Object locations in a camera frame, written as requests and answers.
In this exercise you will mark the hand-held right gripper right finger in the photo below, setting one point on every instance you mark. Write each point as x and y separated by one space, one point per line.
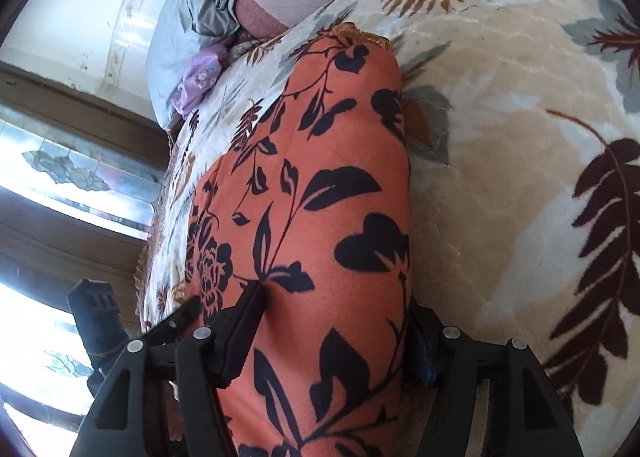
426 357

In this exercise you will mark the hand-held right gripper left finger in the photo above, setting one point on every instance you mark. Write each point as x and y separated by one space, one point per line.
247 322

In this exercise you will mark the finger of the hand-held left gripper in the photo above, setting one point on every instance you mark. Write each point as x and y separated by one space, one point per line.
95 307

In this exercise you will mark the orange black floral garment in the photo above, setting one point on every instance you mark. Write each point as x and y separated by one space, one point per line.
325 237

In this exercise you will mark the stained glass window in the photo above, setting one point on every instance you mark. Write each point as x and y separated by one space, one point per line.
75 172

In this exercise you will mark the cream leaf print fleece blanket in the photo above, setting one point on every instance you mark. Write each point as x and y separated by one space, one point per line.
510 177

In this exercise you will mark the purple floral cloth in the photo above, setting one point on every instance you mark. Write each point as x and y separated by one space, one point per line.
197 79

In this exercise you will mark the grey-blue pillow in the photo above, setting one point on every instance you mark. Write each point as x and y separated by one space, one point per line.
180 37

